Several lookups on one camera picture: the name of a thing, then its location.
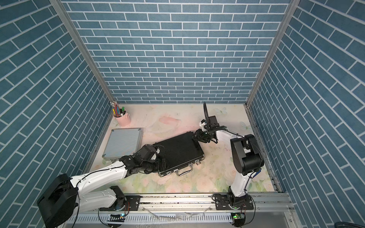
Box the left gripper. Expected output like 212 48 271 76
141 159 172 175

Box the silver aluminium poker case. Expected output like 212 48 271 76
102 128 143 163

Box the black poker case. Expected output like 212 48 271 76
154 132 205 177

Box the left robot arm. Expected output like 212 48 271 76
37 144 165 228

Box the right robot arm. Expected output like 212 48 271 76
194 112 264 209

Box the pink pen cup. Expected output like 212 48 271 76
113 113 131 127

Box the blue black handheld device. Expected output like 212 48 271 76
251 169 261 179

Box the metal base rail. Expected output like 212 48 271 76
60 192 301 228

